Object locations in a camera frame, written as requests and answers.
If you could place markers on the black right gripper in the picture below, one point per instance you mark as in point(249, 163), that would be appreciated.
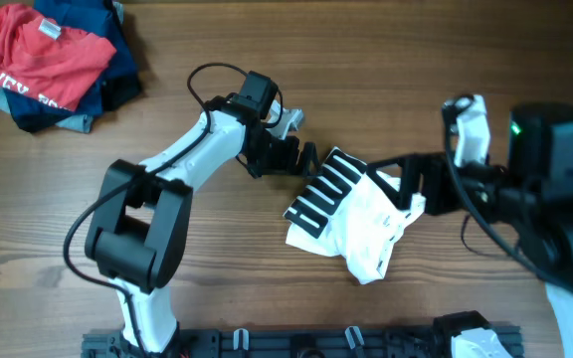
point(409, 179)

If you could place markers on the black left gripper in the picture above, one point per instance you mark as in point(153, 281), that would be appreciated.
point(282, 163)

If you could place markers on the white Puma t-shirt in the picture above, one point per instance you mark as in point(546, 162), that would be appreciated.
point(342, 212)

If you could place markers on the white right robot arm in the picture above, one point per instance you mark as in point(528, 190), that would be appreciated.
point(529, 217)

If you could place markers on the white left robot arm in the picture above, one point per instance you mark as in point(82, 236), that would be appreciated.
point(139, 226)

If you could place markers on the navy blue folded garment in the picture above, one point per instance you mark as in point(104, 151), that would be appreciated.
point(117, 85)

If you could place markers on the red folded t-shirt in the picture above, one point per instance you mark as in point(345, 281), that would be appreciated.
point(53, 64)

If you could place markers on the grey folded garment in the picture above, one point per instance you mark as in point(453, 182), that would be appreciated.
point(80, 123)

